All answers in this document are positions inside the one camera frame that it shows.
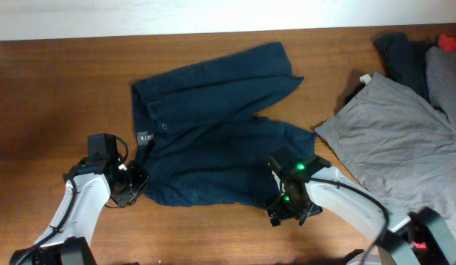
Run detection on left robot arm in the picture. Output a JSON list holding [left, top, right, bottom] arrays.
[[9, 133, 149, 265]]

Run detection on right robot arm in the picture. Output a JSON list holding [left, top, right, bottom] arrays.
[[267, 146, 456, 264]]

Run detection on black garment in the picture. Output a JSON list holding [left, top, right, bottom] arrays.
[[373, 32, 433, 102]]

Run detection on red cloth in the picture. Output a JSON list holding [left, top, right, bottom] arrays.
[[438, 34, 456, 53]]

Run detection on navy blue shorts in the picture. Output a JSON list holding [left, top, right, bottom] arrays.
[[131, 42, 316, 208]]

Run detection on grey shorts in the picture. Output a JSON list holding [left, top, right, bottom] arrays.
[[315, 73, 456, 238]]

